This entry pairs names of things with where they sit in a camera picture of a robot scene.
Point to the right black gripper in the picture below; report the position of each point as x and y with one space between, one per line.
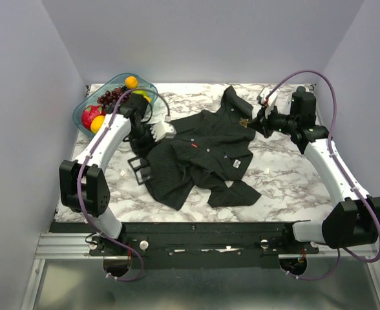
260 123

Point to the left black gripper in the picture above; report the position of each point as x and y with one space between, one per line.
141 150

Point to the gold brooch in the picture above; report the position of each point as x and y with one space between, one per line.
244 122

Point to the black pinstriped shirt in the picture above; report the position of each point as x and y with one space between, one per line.
211 151

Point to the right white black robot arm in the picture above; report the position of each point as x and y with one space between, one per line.
355 211

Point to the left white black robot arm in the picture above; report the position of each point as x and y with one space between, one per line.
83 187

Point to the yellow lemon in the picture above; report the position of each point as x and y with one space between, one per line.
142 93

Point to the orange yellow round fruit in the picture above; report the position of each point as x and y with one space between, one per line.
96 123

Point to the dark red grape bunch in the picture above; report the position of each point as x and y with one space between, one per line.
110 97

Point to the teal transparent fruit bowl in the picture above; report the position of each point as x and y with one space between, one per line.
117 81

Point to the small orange fruit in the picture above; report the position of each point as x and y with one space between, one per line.
131 82

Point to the pink dragon fruit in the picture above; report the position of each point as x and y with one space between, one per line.
90 113

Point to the white bottle black cap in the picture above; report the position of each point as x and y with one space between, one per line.
292 97

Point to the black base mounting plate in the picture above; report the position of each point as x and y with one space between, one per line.
204 245

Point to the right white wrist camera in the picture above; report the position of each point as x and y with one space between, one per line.
267 99

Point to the aluminium rail frame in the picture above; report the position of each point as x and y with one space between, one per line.
65 276

